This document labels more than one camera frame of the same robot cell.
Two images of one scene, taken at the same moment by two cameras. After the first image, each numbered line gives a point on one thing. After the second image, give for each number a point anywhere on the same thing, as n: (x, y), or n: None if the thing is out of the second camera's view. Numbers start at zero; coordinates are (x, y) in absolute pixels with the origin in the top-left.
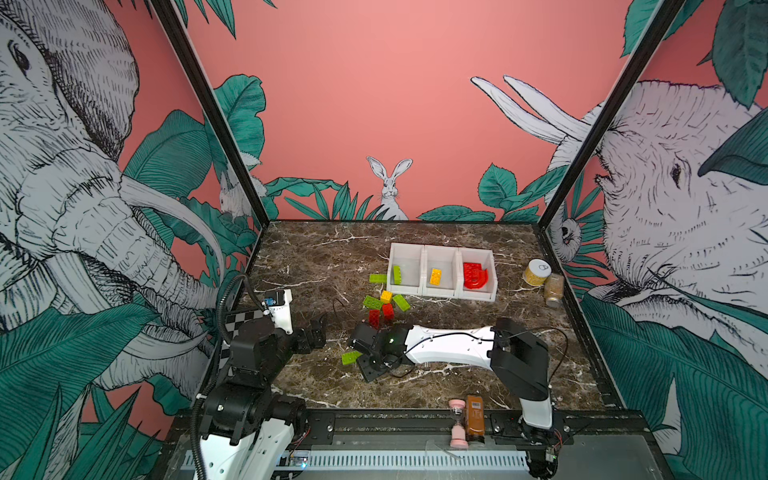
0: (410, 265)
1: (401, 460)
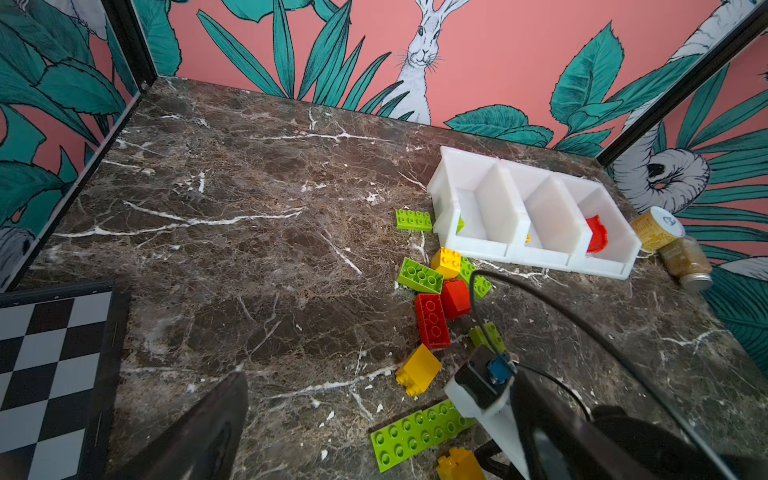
0: (530, 212)
1: None
